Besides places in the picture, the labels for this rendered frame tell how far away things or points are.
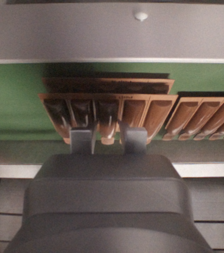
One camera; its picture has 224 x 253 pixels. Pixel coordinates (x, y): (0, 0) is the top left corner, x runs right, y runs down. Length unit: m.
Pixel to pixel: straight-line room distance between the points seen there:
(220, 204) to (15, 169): 0.34
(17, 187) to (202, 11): 0.37
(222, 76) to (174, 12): 0.07
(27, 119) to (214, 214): 0.33
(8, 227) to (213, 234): 0.34
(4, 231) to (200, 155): 0.33
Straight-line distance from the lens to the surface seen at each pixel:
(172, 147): 0.28
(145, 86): 0.16
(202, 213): 0.37
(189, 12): 0.19
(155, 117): 0.16
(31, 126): 0.25
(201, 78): 0.18
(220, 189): 0.39
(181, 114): 0.19
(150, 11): 0.18
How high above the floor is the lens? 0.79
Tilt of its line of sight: 28 degrees down
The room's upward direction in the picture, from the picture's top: 178 degrees counter-clockwise
